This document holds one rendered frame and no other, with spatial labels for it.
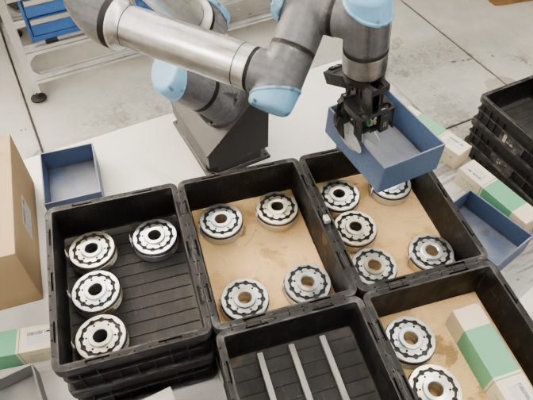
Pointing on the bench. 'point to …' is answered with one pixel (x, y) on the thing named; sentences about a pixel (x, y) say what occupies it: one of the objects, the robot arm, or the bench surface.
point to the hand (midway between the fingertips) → (354, 141)
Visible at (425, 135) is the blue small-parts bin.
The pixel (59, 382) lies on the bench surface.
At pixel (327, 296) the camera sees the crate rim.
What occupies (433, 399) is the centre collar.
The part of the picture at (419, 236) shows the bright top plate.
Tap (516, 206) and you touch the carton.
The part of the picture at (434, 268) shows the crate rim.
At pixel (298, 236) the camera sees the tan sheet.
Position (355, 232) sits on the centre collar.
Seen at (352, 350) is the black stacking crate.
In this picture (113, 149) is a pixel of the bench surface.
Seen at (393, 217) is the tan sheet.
